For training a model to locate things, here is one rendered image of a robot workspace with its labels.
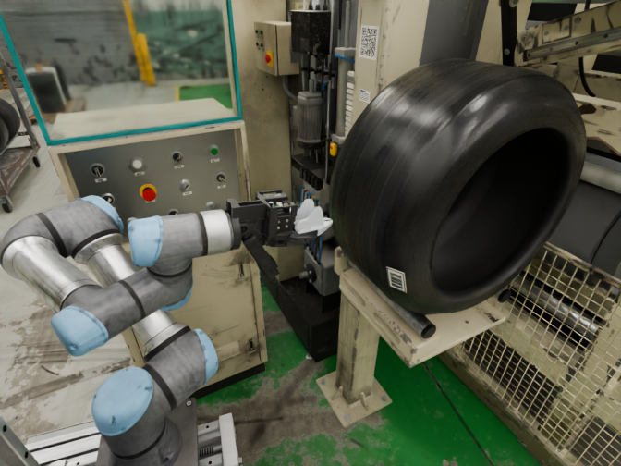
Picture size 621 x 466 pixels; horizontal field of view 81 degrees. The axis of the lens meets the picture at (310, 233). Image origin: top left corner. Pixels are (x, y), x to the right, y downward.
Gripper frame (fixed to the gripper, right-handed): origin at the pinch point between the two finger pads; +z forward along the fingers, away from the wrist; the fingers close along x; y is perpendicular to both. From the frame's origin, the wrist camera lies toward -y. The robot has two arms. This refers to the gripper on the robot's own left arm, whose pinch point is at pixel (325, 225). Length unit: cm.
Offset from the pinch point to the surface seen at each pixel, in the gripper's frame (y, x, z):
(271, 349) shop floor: -120, 73, 25
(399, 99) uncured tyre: 23.3, 6.2, 17.7
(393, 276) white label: -8.7, -10.1, 11.7
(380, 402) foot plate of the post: -115, 21, 58
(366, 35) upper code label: 34, 33, 26
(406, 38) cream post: 34, 25, 33
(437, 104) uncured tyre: 24.3, -3.1, 18.8
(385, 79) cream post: 24.8, 25.2, 28.6
